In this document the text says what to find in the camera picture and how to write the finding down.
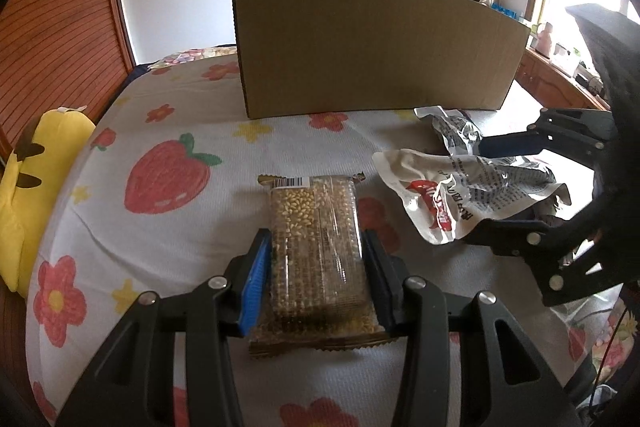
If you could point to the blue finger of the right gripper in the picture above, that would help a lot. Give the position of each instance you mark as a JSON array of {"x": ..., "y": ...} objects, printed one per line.
[{"x": 580, "y": 135}]

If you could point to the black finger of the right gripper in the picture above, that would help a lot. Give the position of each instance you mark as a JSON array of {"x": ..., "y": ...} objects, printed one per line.
[{"x": 574, "y": 260}]

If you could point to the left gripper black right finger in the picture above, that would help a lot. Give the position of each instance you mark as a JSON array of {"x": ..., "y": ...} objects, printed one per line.
[{"x": 393, "y": 291}]

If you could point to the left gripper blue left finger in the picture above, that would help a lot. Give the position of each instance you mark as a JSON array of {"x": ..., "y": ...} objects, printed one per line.
[{"x": 238, "y": 293}]

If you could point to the clear grain bar packet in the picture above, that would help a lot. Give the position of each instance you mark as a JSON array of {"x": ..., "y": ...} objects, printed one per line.
[{"x": 318, "y": 294}]

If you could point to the white chicken feet snack bag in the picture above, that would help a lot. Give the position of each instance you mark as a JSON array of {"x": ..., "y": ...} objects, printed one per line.
[{"x": 446, "y": 197}]

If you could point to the silver blue snack bag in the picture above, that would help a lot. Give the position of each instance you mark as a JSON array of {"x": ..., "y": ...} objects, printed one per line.
[{"x": 459, "y": 135}]

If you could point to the wooden side cabinet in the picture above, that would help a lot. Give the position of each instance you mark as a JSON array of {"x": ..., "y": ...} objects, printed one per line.
[{"x": 552, "y": 88}]

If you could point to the pink bottle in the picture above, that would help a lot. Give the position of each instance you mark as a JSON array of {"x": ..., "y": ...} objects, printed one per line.
[{"x": 544, "y": 43}]

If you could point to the strawberry flower print sheet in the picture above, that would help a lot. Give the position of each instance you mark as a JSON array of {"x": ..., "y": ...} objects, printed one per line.
[{"x": 166, "y": 194}]

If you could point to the yellow plush toy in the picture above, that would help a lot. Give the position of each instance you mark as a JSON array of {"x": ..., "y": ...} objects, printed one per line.
[{"x": 35, "y": 173}]

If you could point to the brown cardboard box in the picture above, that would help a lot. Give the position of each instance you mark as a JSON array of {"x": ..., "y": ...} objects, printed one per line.
[{"x": 301, "y": 57}]

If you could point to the wooden wardrobe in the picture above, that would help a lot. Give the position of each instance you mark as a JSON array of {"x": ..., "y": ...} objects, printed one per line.
[{"x": 73, "y": 53}]

